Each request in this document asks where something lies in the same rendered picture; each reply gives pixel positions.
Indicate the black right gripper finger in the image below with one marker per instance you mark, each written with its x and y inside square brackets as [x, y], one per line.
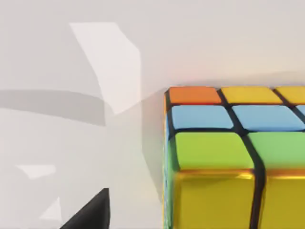
[95, 212]

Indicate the multicoloured puzzle cube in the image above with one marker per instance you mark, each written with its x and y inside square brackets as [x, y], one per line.
[226, 155]

